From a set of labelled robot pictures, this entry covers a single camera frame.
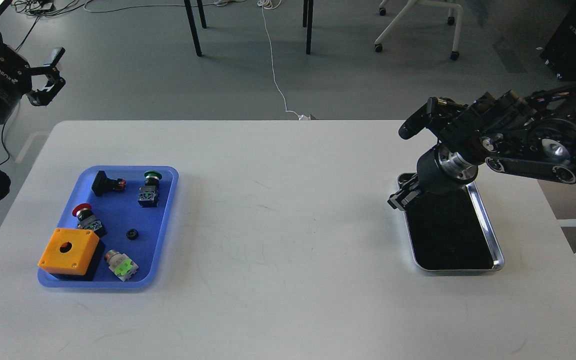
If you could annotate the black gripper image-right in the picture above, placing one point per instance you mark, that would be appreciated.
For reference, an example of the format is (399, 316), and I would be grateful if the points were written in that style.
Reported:
(439, 171)

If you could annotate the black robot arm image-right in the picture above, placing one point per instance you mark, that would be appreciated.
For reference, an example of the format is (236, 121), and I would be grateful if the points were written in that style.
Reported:
(530, 136)

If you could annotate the silver metal tray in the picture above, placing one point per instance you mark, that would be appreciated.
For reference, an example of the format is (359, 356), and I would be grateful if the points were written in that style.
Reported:
(452, 233)

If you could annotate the blue plastic tray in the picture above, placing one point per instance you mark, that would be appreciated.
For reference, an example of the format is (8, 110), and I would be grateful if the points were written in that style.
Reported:
(119, 212)

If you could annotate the black table leg left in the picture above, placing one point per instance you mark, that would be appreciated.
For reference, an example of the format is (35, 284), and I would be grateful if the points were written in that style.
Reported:
(193, 25)

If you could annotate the black table leg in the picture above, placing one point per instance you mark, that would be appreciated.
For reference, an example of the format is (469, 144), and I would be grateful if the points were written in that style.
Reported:
(193, 25)
(307, 23)

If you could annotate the white chair base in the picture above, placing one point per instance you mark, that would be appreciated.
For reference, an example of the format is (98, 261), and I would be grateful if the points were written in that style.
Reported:
(403, 21)

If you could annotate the black table leg right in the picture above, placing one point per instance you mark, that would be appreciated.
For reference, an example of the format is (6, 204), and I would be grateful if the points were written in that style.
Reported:
(307, 23)

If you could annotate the orange button box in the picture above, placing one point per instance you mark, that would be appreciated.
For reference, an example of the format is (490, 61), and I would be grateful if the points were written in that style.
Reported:
(70, 252)

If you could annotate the black selector switch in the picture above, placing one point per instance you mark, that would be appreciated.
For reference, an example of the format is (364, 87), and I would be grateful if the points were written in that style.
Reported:
(103, 184)

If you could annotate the red push button switch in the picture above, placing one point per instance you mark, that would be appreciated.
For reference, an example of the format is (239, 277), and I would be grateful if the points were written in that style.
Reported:
(86, 220)

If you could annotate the green push button switch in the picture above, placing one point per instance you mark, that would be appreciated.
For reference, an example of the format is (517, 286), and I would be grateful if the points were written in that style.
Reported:
(149, 192)

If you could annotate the silver green indicator switch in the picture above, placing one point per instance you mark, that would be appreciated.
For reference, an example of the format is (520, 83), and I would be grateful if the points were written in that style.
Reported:
(120, 264)

